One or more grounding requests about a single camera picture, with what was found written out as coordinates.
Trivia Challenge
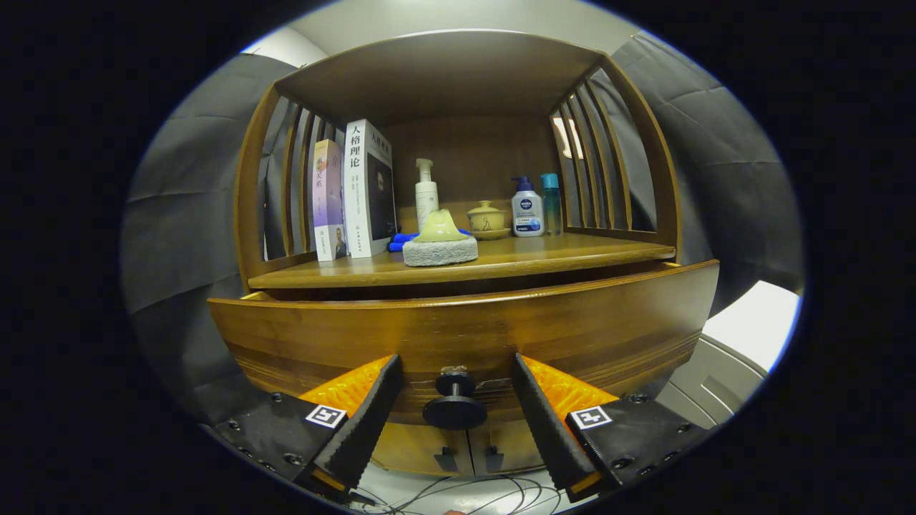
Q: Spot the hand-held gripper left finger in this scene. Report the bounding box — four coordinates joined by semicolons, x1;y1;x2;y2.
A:
204;353;405;501

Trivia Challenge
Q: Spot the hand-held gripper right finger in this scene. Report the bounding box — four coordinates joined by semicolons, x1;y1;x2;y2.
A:
511;353;727;505

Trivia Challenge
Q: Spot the black round drawer knob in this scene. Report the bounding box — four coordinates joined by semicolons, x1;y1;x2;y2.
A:
422;366;489;431

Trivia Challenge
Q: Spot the brown wooden drawer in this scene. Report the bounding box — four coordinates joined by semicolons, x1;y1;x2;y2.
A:
208;260;721;426

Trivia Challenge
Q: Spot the grey scrub sponge yellow handle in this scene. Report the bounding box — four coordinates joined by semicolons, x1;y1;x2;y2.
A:
402;208;479;268

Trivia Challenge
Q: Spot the wooden cabinet door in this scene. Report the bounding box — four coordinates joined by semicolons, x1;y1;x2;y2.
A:
469;421;546;474
371;421;473;476

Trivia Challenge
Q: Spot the wooden countertop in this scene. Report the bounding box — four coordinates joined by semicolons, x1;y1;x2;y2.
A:
247;232;677;290

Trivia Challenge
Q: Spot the brown wooden cabinet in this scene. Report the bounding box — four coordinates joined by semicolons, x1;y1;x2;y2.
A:
235;29;682;476

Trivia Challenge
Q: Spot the blue folded cloth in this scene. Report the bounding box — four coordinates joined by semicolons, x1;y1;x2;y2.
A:
389;229;473;252

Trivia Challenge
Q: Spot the white bottle with blue cap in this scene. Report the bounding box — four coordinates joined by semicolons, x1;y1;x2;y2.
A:
511;176;545;237

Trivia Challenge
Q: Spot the yellow lidded teacup with saucer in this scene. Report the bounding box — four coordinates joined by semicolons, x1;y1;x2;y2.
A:
467;200;512;240

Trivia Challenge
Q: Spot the teal slim bottle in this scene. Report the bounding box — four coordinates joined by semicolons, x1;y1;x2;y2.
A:
541;173;562;236

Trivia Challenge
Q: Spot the pink purple book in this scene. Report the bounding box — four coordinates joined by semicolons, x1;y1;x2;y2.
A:
313;139;348;262

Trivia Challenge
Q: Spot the white grey appliance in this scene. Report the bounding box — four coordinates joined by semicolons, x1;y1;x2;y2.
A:
655;280;802;430

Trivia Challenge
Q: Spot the thick white book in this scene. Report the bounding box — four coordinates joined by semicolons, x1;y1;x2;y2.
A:
343;119;398;259

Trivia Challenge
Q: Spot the white pump bottle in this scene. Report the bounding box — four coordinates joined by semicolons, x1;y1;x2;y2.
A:
415;158;439;231

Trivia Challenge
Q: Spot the black backdrop cloth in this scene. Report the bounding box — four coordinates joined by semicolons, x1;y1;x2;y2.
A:
120;36;806;423

